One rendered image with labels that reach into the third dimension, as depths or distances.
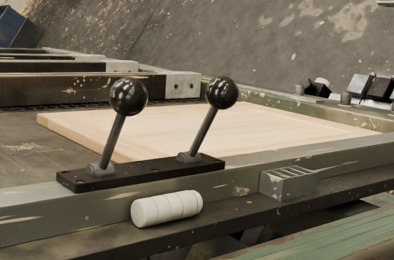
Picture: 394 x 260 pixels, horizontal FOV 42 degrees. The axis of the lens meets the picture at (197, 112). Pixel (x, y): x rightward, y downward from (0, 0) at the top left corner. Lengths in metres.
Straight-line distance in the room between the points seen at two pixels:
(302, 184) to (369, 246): 0.26
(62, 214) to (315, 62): 2.17
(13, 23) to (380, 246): 4.96
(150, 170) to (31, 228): 0.14
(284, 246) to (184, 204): 0.18
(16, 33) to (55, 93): 4.02
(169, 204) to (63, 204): 0.11
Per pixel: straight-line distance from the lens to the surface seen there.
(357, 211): 0.78
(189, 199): 0.57
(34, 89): 1.25
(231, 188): 0.65
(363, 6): 2.68
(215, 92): 0.55
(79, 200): 0.53
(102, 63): 1.71
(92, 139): 0.85
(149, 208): 0.54
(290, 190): 0.67
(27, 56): 1.85
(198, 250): 2.10
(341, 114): 1.17
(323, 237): 0.44
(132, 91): 0.48
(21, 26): 5.28
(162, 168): 0.59
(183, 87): 1.46
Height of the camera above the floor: 1.79
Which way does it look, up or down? 38 degrees down
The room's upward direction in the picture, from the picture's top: 52 degrees counter-clockwise
